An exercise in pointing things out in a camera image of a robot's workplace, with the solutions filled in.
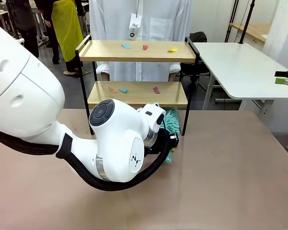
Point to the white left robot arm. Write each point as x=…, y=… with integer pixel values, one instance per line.
x=26, y=83

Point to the person in yellow apron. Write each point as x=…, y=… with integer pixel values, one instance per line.
x=67, y=28

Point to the black tripod legs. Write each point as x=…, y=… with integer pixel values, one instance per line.
x=232, y=16

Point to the light blue paper scrap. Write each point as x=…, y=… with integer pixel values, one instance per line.
x=123, y=90
x=126, y=46

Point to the yellow paper scrap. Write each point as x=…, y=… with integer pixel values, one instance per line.
x=172, y=49

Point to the dark pink paper scrap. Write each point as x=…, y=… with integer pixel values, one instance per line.
x=156, y=90

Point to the wooden background desk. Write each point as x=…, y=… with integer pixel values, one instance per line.
x=256, y=30

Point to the person in white coat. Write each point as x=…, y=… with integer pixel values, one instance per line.
x=163, y=14

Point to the orange-red paper scrap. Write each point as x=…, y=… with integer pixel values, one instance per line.
x=112, y=90

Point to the person's left hand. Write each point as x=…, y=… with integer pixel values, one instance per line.
x=173, y=76

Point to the black office chair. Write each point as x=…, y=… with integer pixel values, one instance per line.
x=199, y=37

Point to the red paper scrap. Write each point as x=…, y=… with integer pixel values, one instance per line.
x=145, y=47

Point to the two-tier wooden shelf black frame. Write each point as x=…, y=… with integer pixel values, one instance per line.
x=134, y=56

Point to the black stand pole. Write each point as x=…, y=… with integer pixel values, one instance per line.
x=246, y=21

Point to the white name badge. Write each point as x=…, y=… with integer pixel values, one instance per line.
x=135, y=26

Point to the white side table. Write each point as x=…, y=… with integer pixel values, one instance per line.
x=242, y=67

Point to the teal chenille duster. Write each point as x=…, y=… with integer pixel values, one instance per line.
x=171, y=119

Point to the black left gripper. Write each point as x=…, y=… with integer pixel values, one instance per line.
x=174, y=141

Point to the person's right hand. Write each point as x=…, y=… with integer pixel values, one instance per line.
x=105, y=76

